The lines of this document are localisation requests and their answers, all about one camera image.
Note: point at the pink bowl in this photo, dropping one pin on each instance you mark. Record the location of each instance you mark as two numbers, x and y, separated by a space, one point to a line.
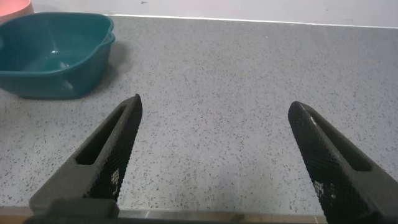
12 7

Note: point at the teal plastic basin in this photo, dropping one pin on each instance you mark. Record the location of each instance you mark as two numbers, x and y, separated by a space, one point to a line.
46 77

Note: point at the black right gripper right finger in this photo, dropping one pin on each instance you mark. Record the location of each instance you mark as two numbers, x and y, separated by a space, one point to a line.
335 168

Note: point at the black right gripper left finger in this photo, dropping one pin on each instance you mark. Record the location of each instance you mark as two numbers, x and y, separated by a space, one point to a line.
102 155

